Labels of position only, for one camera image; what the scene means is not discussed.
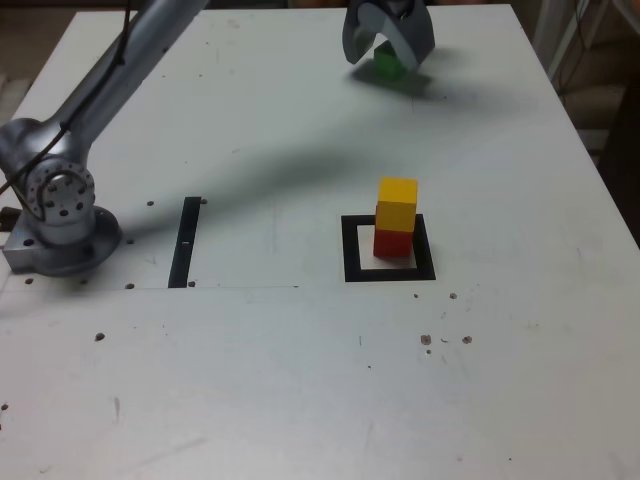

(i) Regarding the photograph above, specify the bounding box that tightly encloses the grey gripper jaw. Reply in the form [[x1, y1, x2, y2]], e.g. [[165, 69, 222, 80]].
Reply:
[[342, 0, 376, 64], [358, 0, 436, 74]]

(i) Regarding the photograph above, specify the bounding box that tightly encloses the green cube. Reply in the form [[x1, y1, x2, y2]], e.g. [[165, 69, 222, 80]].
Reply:
[[372, 43, 407, 80]]

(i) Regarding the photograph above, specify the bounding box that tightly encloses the yellow cube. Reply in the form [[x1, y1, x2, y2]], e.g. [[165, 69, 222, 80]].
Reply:
[[374, 177, 419, 234]]

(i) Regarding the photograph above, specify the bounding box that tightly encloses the red cube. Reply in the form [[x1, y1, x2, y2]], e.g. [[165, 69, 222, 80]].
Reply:
[[372, 227, 414, 260]]

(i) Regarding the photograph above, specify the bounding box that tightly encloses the black tape square outline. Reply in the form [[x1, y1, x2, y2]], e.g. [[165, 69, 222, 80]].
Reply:
[[340, 213, 437, 284]]

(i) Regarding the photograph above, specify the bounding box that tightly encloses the black tape strip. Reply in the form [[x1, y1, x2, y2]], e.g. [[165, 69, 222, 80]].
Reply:
[[168, 196, 201, 290]]

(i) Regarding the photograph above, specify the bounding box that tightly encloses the white furniture frame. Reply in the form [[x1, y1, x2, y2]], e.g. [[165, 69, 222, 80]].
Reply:
[[532, 0, 609, 81]]

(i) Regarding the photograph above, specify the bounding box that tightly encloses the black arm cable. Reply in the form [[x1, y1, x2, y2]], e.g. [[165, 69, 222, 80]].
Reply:
[[0, 0, 132, 201]]

